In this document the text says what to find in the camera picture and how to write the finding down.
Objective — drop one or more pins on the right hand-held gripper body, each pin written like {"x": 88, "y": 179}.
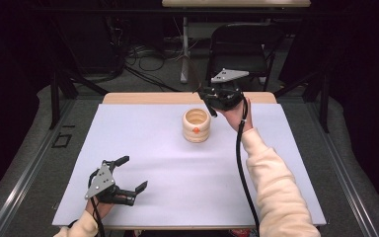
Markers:
{"x": 225, "y": 94}

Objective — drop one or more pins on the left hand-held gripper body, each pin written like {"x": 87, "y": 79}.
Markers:
{"x": 100, "y": 184}

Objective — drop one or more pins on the ribbed beige cup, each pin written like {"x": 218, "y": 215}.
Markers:
{"x": 195, "y": 126}

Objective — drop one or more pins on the person's left hand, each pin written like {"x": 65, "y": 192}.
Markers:
{"x": 104, "y": 208}

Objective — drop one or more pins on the person's right hand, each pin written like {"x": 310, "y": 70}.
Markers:
{"x": 235, "y": 118}

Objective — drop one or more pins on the white table mat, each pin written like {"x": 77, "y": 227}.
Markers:
{"x": 164, "y": 177}

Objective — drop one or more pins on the white-legged desk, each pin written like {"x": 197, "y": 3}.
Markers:
{"x": 185, "y": 39}

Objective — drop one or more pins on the black folding chair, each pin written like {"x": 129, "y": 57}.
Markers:
{"x": 240, "y": 42}

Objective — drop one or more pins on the wooden table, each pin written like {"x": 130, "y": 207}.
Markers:
{"x": 144, "y": 98}

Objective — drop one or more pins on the black metal stand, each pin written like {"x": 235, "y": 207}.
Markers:
{"x": 55, "y": 98}
{"x": 324, "y": 105}

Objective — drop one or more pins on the grey metal floor rail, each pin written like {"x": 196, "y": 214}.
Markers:
{"x": 29, "y": 171}
{"x": 345, "y": 171}

